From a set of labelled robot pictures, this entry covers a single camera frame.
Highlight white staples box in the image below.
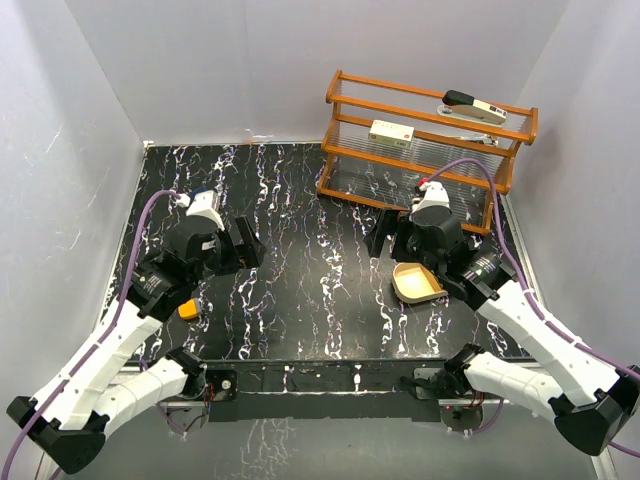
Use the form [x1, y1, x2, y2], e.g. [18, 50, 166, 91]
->
[368, 120, 414, 148]

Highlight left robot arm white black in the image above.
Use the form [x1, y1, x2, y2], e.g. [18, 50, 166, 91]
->
[7, 216, 265, 475]

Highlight orange wooden shelf rack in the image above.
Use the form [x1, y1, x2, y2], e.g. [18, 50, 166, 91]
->
[317, 70, 539, 235]

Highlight black beige stapler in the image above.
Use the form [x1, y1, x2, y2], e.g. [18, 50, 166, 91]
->
[437, 90, 507, 126]

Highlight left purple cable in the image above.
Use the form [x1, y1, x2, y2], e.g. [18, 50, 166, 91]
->
[0, 189, 191, 476]

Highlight yellow grey small box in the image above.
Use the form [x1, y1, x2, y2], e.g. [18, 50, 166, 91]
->
[177, 298, 201, 321]

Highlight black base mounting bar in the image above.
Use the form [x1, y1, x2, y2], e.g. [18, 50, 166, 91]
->
[149, 357, 506, 424]

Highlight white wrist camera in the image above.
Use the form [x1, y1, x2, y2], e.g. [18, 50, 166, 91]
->
[411, 178, 450, 213]
[176, 190, 225, 230]

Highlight beige plastic tray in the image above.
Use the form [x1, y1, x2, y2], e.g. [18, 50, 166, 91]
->
[392, 263, 448, 304]

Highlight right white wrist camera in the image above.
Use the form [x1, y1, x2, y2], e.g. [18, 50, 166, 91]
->
[411, 178, 450, 213]

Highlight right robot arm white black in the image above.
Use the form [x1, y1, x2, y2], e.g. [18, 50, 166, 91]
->
[364, 206, 639, 456]

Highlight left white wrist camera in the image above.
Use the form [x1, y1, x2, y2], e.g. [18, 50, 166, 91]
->
[176, 190, 225, 230]

